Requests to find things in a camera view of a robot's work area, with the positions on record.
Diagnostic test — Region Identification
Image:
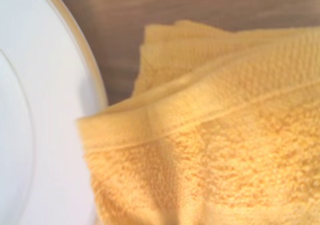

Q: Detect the white plate gold rim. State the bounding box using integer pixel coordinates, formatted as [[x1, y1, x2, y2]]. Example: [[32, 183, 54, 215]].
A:
[[0, 0, 109, 225]]

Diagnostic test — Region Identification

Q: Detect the yellow terry towel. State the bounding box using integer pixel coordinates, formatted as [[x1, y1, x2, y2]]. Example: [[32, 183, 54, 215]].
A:
[[75, 19, 320, 225]]

